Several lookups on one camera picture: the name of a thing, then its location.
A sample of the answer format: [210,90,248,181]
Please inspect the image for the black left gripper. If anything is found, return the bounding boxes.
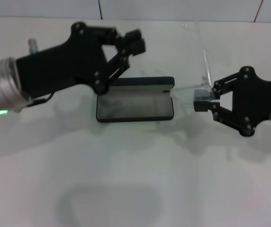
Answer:
[16,22,147,100]

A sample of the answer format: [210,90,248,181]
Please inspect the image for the clear white glasses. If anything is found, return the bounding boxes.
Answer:
[173,21,216,107]

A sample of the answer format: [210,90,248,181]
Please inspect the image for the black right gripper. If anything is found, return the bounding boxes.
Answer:
[194,66,271,137]

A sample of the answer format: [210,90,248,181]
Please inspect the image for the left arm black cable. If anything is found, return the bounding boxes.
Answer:
[32,92,54,106]

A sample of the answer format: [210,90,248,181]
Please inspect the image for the left gripper silver connector post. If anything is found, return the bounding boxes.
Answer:
[28,38,38,54]

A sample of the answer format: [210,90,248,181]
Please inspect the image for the black glasses case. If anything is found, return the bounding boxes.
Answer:
[95,76,175,123]

